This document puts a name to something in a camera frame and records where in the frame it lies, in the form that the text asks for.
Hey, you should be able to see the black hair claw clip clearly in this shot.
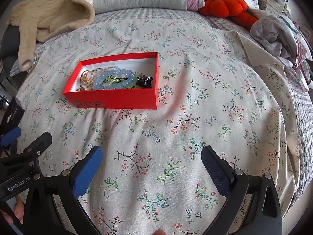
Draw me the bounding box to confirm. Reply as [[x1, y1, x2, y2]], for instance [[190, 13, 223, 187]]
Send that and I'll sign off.
[[136, 76, 153, 89]]

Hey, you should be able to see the green bead bracelet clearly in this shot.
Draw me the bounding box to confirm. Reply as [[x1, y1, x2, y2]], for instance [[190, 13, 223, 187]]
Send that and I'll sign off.
[[102, 74, 141, 90]]

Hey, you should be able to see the gold ring green stone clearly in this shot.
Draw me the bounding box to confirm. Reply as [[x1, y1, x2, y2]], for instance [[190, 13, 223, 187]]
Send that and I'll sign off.
[[80, 70, 94, 85]]

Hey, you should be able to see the orange pumpkin plush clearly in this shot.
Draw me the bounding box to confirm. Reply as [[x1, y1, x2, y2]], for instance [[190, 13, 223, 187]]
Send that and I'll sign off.
[[198, 0, 258, 30]]

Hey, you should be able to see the person's left hand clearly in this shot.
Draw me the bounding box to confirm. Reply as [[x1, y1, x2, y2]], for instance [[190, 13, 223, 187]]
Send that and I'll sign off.
[[1, 195, 24, 224]]

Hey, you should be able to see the clear bead bracelet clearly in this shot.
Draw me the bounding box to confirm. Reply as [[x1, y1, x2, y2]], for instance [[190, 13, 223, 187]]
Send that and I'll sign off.
[[92, 66, 121, 89]]

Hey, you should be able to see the floral bedsheet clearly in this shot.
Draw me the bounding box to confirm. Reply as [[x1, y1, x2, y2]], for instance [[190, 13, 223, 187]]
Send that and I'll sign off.
[[17, 9, 308, 234]]

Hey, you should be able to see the black small box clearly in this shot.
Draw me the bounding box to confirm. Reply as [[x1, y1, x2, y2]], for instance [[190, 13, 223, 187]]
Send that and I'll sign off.
[[0, 97, 25, 135]]

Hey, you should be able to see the grey crumpled cloth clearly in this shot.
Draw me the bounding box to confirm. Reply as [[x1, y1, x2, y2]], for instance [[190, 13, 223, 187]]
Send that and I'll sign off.
[[250, 9, 312, 90]]

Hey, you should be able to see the blue bead bracelet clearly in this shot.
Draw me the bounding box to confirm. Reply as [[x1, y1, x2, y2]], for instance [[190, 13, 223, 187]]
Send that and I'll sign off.
[[92, 68, 136, 90]]

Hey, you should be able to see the red cardboard jewelry box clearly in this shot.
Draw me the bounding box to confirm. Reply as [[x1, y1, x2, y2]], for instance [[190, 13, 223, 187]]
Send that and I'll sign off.
[[63, 52, 159, 109]]

